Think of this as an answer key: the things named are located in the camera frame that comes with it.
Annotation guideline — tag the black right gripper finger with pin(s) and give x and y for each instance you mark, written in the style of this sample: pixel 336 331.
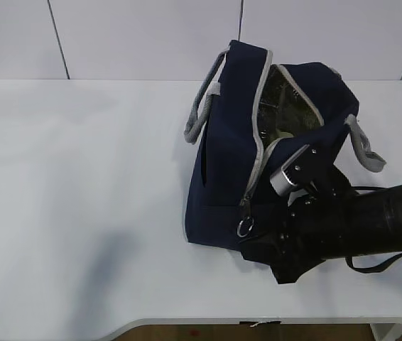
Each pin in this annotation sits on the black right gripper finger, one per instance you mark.
pixel 291 267
pixel 262 248

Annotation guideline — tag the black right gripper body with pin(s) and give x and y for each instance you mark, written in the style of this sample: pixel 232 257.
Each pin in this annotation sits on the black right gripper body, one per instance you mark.
pixel 302 231

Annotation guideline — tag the navy blue lunch bag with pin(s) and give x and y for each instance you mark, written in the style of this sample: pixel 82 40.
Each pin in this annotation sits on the navy blue lunch bag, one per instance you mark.
pixel 244 98

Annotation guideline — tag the green lid glass container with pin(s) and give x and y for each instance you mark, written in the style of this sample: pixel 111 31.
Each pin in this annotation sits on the green lid glass container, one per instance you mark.
pixel 278 134

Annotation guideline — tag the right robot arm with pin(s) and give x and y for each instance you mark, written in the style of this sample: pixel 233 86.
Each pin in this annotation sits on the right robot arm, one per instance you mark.
pixel 362 225

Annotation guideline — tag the black tape on table edge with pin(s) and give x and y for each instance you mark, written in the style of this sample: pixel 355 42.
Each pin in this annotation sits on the black tape on table edge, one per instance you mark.
pixel 255 324

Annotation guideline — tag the white right table leg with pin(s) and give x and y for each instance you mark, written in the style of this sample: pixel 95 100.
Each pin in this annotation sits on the white right table leg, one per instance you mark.
pixel 386 331

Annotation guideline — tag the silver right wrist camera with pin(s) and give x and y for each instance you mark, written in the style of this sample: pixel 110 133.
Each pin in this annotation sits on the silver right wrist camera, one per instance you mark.
pixel 310 169

